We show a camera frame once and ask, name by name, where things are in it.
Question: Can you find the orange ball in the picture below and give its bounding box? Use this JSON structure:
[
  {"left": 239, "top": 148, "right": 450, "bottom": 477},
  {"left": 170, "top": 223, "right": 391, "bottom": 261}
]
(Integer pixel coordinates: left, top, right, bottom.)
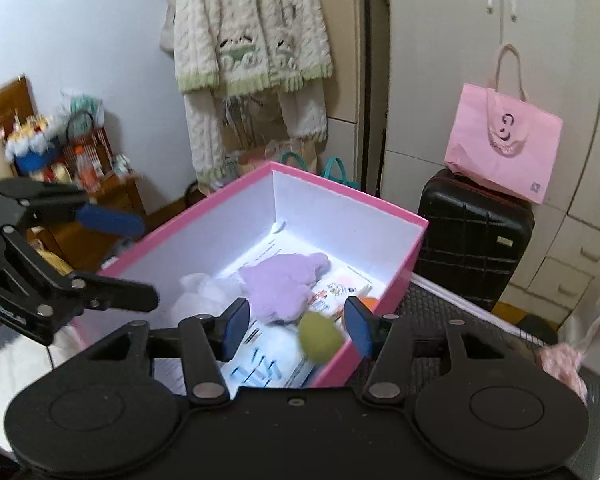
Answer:
[{"left": 360, "top": 297, "right": 379, "bottom": 312}]

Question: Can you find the white mesh bath sponge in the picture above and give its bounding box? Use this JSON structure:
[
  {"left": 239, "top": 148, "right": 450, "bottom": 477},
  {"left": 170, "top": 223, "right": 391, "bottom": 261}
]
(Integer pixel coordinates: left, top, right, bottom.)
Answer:
[{"left": 169, "top": 273, "right": 244, "bottom": 325}]

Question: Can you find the green plush ball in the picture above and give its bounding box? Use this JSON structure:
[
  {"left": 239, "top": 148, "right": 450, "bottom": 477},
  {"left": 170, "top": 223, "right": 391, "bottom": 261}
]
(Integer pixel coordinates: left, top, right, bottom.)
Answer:
[{"left": 298, "top": 311, "right": 344, "bottom": 365}]

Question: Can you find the purple plush toy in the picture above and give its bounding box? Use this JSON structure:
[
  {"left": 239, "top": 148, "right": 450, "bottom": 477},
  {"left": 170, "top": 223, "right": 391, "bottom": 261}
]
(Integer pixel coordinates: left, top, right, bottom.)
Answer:
[{"left": 239, "top": 252, "right": 330, "bottom": 324}]

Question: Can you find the pink floral scrunchie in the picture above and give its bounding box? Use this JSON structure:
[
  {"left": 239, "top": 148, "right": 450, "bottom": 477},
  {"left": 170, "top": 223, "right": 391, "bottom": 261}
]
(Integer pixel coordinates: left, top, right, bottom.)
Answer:
[{"left": 535, "top": 344, "right": 588, "bottom": 404}]

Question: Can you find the large blue tissue pack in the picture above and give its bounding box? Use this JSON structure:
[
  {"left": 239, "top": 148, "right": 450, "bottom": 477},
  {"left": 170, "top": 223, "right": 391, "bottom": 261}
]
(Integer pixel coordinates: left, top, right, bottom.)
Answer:
[{"left": 221, "top": 321, "right": 315, "bottom": 396}]

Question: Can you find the white panda plush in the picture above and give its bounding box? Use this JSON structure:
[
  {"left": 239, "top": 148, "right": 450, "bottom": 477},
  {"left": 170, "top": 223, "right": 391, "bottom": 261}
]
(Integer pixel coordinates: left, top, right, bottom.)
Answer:
[{"left": 0, "top": 326, "right": 84, "bottom": 458}]

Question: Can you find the orange drink bottle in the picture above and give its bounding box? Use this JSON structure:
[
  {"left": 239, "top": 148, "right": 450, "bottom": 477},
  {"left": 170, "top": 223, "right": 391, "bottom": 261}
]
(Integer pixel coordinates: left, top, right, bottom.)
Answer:
[{"left": 74, "top": 145, "right": 99, "bottom": 192}]

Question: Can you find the paper sheet in box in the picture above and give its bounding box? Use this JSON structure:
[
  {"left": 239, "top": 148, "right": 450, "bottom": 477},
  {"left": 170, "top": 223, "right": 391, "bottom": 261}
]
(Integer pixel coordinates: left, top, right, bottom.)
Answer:
[{"left": 224, "top": 221, "right": 379, "bottom": 324}]

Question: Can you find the pink cardboard box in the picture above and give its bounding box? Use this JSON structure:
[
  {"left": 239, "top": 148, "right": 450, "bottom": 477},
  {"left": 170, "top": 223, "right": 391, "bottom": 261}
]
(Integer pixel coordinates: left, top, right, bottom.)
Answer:
[{"left": 104, "top": 164, "right": 428, "bottom": 390}]

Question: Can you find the wooden side cabinet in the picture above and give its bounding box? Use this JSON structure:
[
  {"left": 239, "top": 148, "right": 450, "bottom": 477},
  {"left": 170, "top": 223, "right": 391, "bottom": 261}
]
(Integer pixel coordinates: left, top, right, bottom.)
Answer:
[{"left": 0, "top": 75, "right": 150, "bottom": 276}]

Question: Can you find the black suitcase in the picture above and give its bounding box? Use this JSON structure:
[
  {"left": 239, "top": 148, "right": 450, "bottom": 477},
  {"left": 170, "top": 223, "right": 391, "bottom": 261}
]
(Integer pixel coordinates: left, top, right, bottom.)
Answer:
[{"left": 415, "top": 169, "right": 535, "bottom": 311}]

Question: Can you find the teal gift bag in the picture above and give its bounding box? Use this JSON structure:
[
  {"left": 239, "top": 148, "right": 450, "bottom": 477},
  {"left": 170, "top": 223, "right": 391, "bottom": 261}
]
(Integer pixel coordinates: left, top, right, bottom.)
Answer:
[{"left": 279, "top": 152, "right": 361, "bottom": 191}]

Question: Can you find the brown paper bag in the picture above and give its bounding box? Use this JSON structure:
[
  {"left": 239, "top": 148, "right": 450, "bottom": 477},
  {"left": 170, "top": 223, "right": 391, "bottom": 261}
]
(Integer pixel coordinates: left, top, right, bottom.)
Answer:
[{"left": 237, "top": 139, "right": 317, "bottom": 177}]

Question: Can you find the pink paper shopping bag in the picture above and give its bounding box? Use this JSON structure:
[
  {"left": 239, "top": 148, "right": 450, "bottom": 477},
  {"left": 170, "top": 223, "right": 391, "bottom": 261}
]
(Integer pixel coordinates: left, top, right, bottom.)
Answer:
[{"left": 444, "top": 44, "right": 562, "bottom": 205}]

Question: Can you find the cream knitted cardigan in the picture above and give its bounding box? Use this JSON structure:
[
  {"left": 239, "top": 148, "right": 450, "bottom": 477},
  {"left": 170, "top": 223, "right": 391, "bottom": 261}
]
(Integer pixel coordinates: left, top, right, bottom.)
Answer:
[{"left": 173, "top": 0, "right": 334, "bottom": 194}]

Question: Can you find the beige wardrobe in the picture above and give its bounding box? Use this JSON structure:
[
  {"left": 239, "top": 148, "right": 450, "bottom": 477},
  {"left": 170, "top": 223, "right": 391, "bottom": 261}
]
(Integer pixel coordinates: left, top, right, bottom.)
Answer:
[{"left": 380, "top": 0, "right": 600, "bottom": 324}]

